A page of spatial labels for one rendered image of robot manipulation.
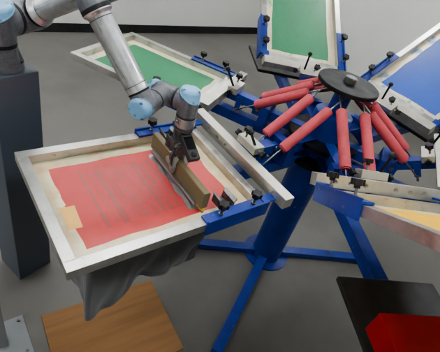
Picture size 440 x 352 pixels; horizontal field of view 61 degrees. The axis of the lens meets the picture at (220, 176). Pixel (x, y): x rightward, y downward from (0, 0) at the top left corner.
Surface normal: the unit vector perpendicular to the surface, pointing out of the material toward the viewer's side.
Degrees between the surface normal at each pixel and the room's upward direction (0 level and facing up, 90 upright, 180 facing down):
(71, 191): 0
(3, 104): 90
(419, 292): 0
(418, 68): 32
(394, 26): 90
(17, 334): 0
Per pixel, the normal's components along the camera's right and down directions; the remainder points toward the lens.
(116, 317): 0.24, -0.76
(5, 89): 0.77, 0.53
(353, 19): -0.80, 0.21
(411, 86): -0.22, -0.53
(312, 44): 0.25, -0.30
